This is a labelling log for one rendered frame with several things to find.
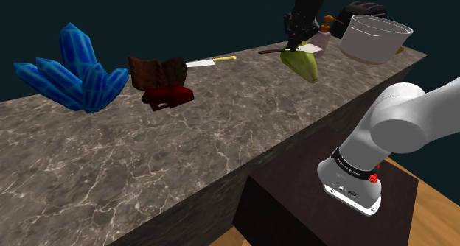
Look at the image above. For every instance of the black toaster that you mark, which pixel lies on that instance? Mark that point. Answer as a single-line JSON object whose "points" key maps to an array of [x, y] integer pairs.
{"points": [[363, 9]]}

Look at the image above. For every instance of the green pointed fruit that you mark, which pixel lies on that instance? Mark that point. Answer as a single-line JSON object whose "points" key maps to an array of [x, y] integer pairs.
{"points": [[303, 65]]}

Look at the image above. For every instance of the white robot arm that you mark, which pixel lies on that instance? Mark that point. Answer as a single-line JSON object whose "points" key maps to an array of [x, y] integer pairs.
{"points": [[395, 119]]}

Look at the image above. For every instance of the dark robot stand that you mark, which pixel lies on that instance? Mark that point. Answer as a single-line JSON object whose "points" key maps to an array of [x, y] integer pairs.
{"points": [[287, 187]]}

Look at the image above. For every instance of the pink soap dispenser orange pump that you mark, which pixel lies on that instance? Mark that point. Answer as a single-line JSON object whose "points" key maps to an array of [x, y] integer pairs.
{"points": [[323, 38]]}

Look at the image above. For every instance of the brown crumpled cloth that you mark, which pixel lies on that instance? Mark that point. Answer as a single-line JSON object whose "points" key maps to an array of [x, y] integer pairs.
{"points": [[151, 73]]}

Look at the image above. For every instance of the white cooking pot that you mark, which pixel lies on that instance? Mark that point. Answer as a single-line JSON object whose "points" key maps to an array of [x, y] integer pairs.
{"points": [[370, 42]]}

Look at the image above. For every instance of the dark red block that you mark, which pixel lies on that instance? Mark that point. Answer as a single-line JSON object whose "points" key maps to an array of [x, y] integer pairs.
{"points": [[172, 95]]}

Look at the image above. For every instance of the blue crystal cluster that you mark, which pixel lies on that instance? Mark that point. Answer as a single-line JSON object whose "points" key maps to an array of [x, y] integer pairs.
{"points": [[77, 51]]}

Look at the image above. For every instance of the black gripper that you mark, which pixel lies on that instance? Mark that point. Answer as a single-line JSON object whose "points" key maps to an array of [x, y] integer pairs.
{"points": [[304, 12]]}

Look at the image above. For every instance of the small yellow-green fruit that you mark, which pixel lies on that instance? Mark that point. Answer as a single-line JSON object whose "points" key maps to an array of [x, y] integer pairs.
{"points": [[399, 50]]}

